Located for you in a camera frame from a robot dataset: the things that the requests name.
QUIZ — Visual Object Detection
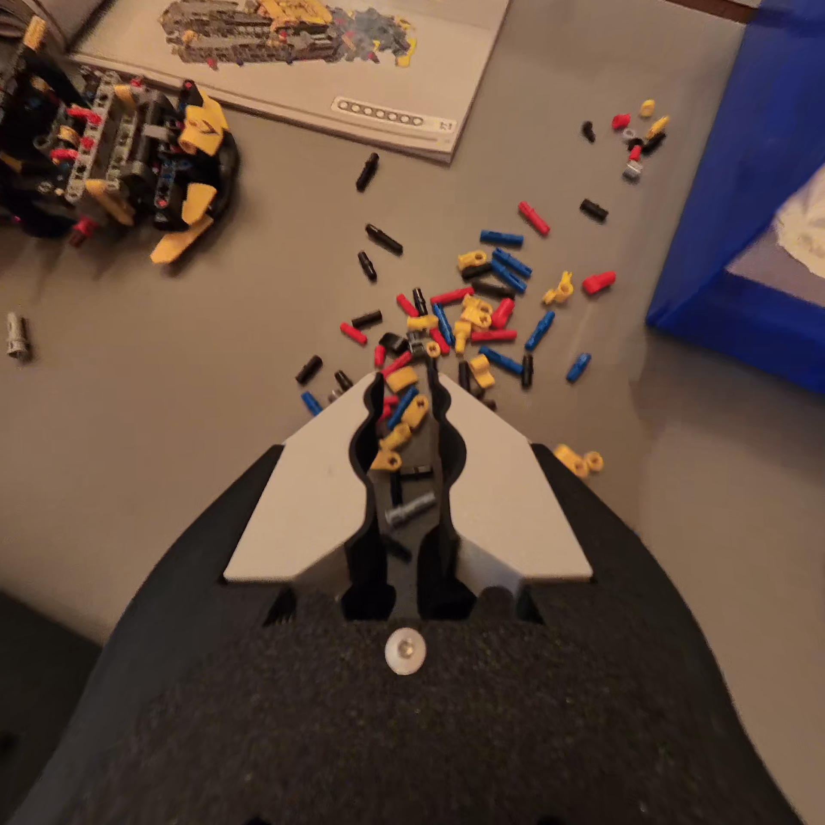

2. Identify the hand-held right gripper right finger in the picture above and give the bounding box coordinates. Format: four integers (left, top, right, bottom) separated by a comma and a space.
418, 370, 595, 617

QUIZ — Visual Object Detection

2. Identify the grey desk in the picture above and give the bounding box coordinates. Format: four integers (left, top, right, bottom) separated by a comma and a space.
0, 0, 825, 825

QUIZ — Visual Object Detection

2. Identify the small cluster of mixed pins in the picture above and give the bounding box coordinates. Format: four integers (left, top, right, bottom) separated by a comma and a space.
582, 98, 671, 183

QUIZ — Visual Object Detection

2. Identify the grey connector pin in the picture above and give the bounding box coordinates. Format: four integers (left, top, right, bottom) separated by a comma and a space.
385, 493, 437, 524

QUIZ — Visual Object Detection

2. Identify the pile of small coloured pins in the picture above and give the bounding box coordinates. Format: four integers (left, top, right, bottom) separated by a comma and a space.
295, 151, 620, 563

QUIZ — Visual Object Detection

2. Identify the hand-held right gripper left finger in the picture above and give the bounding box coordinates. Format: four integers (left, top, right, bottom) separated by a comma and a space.
222, 370, 395, 617

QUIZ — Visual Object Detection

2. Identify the open instruction booklet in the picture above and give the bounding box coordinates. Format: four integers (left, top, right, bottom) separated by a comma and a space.
0, 0, 513, 165

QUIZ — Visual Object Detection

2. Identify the blue plastic bin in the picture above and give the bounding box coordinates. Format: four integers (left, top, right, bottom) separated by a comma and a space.
645, 0, 825, 395

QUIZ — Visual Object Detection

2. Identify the yellow black brick car model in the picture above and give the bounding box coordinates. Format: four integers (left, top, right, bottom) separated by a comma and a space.
0, 16, 242, 265

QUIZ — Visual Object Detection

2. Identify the plain white paper bag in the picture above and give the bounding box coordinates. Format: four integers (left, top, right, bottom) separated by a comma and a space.
775, 175, 825, 282

